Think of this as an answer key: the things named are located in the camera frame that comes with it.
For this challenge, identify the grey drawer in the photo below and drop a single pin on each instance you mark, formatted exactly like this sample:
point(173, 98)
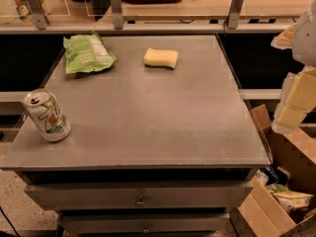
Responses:
point(139, 195)
point(143, 223)

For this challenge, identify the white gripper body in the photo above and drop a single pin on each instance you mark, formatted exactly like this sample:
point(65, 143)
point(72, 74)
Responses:
point(305, 42)

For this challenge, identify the yellow sponge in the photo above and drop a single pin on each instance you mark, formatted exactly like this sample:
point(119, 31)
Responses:
point(161, 57)

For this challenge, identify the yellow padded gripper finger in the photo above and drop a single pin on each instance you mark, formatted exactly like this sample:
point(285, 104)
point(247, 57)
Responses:
point(284, 39)
point(297, 100)

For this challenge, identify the left metal bracket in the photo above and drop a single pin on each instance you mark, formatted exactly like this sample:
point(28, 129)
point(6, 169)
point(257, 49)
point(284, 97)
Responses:
point(40, 19)

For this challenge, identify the grey upper drawer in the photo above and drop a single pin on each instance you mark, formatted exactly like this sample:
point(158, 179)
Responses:
point(139, 195)

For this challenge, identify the white green 7up can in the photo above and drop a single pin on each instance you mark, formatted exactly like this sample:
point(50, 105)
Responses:
point(44, 110)

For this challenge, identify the metal bracket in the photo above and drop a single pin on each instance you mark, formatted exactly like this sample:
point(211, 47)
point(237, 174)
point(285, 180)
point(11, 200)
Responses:
point(117, 14)
point(40, 19)
point(234, 14)

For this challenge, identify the colourful snack bag behind glass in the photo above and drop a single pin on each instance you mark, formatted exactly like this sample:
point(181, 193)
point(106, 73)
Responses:
point(18, 12)

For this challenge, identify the open cardboard box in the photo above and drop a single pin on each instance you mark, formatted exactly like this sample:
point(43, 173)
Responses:
point(294, 156)

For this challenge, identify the green chip bag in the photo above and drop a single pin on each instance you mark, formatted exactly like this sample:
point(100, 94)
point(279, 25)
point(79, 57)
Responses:
point(87, 53)

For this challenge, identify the middle metal bracket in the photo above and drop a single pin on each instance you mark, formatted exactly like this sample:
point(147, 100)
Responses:
point(117, 14)

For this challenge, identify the right metal bracket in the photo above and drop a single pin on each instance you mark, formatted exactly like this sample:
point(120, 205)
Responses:
point(234, 14)

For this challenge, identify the snack package in box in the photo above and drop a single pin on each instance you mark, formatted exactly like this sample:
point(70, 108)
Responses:
point(289, 200)

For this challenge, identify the grey lower drawer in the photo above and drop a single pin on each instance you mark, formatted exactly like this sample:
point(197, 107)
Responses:
point(143, 223)

